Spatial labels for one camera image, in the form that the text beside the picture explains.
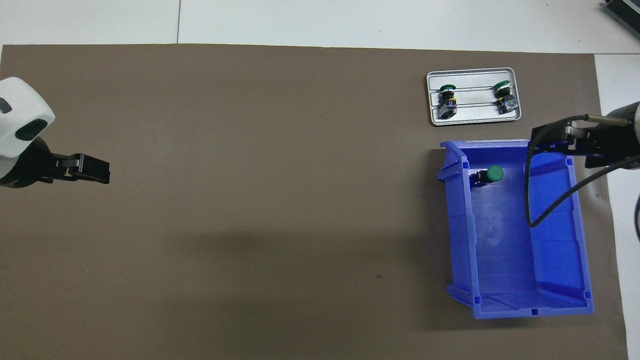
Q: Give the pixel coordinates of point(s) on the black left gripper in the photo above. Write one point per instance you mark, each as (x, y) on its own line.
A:
(30, 167)

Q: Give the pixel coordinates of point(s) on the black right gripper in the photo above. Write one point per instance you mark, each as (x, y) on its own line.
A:
(615, 140)

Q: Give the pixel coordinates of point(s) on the green push button switch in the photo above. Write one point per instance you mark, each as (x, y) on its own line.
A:
(494, 174)
(502, 92)
(446, 95)

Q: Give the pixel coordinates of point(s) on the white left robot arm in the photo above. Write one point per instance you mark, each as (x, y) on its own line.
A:
(22, 117)

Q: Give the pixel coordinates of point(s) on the grey metal tray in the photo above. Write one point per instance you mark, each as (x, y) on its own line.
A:
(480, 76)

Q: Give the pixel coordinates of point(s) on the blue plastic storage bin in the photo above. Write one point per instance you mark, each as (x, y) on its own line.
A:
(500, 250)

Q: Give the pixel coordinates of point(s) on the grey ridged metal device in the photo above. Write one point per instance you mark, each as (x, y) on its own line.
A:
(627, 10)

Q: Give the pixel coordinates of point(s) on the brown table mat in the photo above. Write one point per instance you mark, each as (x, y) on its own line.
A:
(250, 150)

